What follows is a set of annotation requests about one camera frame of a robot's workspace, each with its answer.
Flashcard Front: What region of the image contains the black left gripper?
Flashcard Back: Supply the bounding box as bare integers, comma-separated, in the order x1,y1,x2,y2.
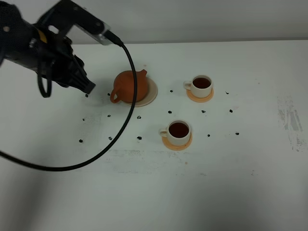
14,22,96,94

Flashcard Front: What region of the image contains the brown clay teapot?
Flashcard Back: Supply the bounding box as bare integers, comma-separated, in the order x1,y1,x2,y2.
110,69,148,103

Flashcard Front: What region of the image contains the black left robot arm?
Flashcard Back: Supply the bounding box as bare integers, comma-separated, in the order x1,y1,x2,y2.
0,0,95,98

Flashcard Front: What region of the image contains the beige round teapot coaster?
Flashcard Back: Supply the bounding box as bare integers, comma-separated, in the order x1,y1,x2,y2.
135,77,158,107

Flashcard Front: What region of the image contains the orange coaster near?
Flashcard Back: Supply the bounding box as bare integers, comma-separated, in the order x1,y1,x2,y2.
161,134,193,151

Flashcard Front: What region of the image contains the orange coaster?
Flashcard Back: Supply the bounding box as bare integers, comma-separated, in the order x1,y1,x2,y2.
161,134,193,151
186,88,214,103

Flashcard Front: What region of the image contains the white teacup near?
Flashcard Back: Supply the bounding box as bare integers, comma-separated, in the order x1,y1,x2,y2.
158,120,191,146

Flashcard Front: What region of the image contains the white teacup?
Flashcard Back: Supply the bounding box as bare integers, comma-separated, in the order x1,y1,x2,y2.
183,75,213,99
158,120,191,146

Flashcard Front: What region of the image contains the white teacup far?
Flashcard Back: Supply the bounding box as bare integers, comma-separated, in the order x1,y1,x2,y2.
183,75,213,99

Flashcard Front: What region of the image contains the orange coaster far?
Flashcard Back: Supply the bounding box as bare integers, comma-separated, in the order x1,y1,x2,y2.
186,88,214,103

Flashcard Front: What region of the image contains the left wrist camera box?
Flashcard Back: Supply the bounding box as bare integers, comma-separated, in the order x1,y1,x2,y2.
37,0,112,45

